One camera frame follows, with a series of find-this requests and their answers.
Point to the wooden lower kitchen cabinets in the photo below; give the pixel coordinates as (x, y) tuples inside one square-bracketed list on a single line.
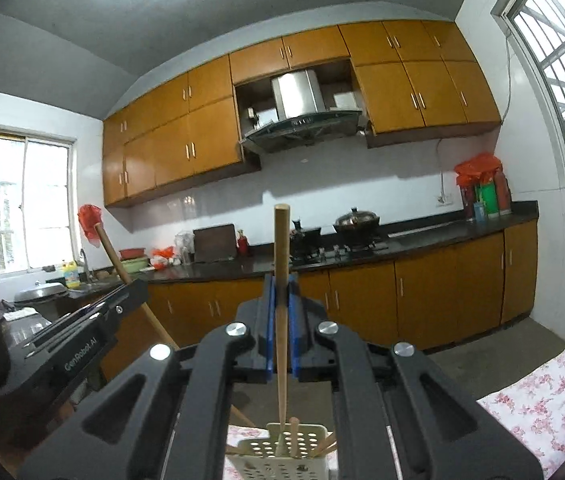
[(189, 301)]

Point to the wall power socket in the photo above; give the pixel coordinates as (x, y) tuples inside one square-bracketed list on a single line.
[(444, 200)]

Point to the red hanging plastic bag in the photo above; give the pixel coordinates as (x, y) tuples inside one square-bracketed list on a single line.
[(88, 217)]

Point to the orange plastic bag on counter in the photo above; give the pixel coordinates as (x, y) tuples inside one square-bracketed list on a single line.
[(477, 169)]

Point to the green and red basins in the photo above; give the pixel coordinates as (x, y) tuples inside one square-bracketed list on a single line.
[(134, 259)]

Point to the black wok on stove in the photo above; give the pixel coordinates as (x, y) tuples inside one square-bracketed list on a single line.
[(304, 243)]

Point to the green box on counter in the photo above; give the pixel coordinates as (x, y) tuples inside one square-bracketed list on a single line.
[(488, 197)]

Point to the chrome sink faucet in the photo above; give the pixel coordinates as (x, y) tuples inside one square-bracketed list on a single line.
[(89, 276)]

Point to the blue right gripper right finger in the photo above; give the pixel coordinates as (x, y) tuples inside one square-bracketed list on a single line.
[(296, 324)]

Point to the steel range hood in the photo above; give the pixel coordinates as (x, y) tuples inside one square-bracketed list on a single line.
[(300, 108)]

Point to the wooden upper wall cabinets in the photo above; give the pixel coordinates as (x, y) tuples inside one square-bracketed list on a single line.
[(392, 82)]

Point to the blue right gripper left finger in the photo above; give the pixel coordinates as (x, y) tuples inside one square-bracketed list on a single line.
[(270, 296)]

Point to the dark cutting board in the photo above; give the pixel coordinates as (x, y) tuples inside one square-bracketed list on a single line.
[(215, 244)]

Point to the left kitchen window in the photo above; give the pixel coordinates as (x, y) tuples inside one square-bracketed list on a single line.
[(35, 197)]

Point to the black gas stove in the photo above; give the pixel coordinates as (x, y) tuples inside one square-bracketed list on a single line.
[(338, 253)]

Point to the red sauce bottle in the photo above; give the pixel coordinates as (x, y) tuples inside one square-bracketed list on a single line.
[(243, 245)]

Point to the lidded black wok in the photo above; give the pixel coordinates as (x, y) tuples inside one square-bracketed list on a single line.
[(357, 228)]

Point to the floral pink tablecloth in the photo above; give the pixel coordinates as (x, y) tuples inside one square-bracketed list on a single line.
[(533, 410)]

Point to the green perforated utensil holder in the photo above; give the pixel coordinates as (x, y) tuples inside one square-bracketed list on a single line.
[(259, 460)]

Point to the yellow detergent bottle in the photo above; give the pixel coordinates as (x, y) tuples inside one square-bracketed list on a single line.
[(71, 275)]

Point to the grey round pot lid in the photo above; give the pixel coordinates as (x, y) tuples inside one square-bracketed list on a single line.
[(47, 293)]

